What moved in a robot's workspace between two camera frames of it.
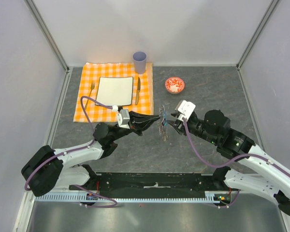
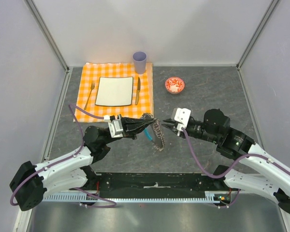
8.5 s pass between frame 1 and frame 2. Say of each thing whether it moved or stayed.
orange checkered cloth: stayed
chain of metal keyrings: moved
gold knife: stayed
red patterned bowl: stayed
